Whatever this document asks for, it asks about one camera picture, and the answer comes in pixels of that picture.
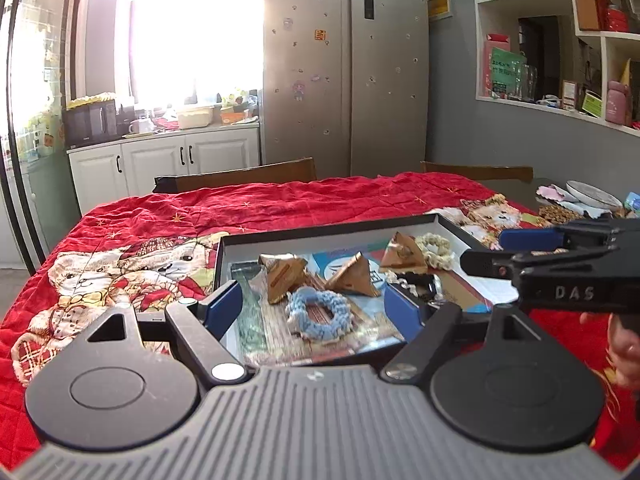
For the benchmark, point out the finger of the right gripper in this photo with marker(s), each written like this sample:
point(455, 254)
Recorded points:
point(495, 264)
point(535, 237)

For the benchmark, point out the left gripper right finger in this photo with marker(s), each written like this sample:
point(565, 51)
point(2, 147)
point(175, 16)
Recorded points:
point(432, 328)

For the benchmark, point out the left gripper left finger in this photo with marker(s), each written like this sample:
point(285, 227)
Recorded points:
point(177, 346)

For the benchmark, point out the black white scrunchie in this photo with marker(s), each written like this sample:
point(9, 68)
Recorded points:
point(424, 286)

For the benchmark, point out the cream scrunchie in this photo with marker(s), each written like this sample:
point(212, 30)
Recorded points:
point(436, 251)

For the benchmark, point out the brown triangular snack packet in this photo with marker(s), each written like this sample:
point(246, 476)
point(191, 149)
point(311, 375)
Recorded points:
point(283, 273)
point(402, 254)
point(353, 277)

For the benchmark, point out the light blue scrunchie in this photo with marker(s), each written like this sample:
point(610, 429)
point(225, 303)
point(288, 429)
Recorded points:
point(318, 315)

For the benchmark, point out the person's right hand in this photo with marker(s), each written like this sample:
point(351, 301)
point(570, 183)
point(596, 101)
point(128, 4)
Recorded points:
point(624, 352)

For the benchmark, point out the white plate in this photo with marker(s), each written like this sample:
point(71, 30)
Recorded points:
point(592, 196)

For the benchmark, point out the bowl of brown nuts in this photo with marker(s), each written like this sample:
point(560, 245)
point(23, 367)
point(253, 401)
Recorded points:
point(557, 215)

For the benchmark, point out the wooden chair back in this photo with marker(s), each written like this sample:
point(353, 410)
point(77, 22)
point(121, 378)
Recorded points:
point(483, 173)
point(302, 170)

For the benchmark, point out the red patterned quilt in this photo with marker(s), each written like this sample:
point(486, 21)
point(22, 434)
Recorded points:
point(159, 247)

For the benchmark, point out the black shallow box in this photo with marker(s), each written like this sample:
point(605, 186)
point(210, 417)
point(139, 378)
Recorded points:
point(368, 236)

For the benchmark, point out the pink bottle on shelf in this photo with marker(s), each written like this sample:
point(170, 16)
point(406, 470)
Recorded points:
point(617, 103)

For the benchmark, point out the white kitchen cabinet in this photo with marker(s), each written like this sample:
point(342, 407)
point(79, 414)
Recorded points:
point(113, 170)

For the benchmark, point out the green card on shelf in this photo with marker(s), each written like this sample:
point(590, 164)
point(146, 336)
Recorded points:
point(506, 74)

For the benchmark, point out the black microwave oven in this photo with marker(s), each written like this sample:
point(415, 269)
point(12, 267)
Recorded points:
point(89, 124)

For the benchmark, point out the silver double-door refrigerator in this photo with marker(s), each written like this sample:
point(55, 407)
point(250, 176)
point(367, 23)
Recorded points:
point(346, 84)

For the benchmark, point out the white wall shelf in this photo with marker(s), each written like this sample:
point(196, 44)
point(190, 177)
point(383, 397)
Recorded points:
point(573, 48)

